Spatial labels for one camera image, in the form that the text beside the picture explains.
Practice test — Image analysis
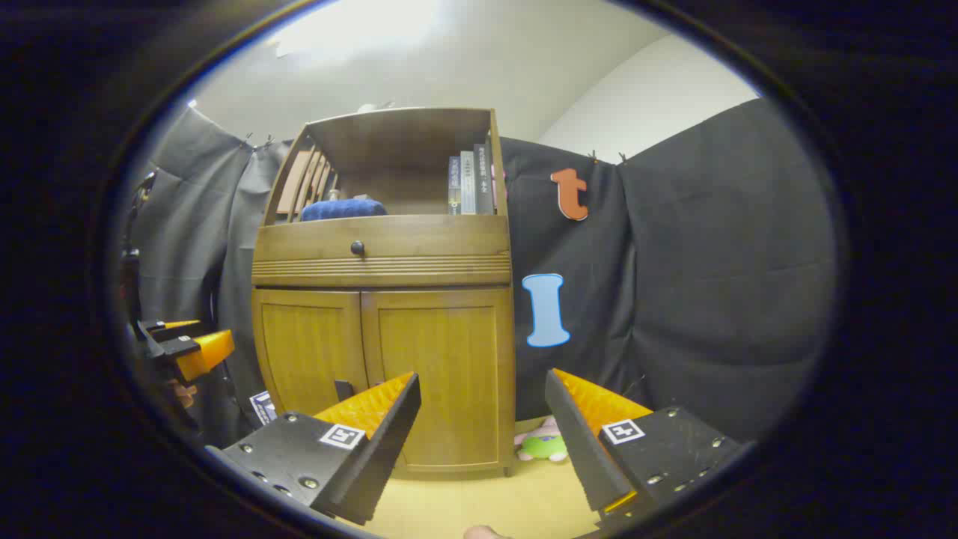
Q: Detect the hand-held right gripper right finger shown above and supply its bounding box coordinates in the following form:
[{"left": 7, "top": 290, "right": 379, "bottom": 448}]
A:
[{"left": 545, "top": 368, "right": 749, "bottom": 532}]

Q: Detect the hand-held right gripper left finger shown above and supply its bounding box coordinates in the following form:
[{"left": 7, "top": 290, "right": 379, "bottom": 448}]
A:
[{"left": 206, "top": 372, "right": 421, "bottom": 526}]

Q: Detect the wooden shoe cabinet door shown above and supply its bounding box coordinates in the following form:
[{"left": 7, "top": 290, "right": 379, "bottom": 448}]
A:
[
  {"left": 361, "top": 287, "right": 516, "bottom": 472},
  {"left": 253, "top": 288, "right": 371, "bottom": 420}
]

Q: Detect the wooden double-door shoe cabinet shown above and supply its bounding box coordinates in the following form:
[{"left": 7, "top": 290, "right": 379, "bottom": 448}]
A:
[{"left": 251, "top": 107, "right": 517, "bottom": 480}]

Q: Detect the wooden cabinet drawer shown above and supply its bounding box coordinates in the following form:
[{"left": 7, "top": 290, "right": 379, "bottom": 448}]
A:
[{"left": 254, "top": 216, "right": 511, "bottom": 263}]

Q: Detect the green and pink plush toy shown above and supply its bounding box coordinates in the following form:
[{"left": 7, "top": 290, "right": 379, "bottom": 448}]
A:
[{"left": 515, "top": 416, "right": 570, "bottom": 463}]

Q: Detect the white and blue box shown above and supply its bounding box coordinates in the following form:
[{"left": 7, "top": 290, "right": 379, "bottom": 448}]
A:
[{"left": 249, "top": 390, "right": 279, "bottom": 426}]

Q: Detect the blue folded towel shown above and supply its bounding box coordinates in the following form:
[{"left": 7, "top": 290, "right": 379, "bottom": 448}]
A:
[{"left": 299, "top": 198, "right": 388, "bottom": 222}]

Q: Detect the black backdrop cloth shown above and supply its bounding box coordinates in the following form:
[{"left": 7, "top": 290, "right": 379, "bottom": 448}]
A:
[{"left": 123, "top": 97, "right": 838, "bottom": 450}]

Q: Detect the grey book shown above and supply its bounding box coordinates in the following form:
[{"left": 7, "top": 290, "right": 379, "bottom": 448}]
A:
[{"left": 460, "top": 150, "right": 478, "bottom": 216}]

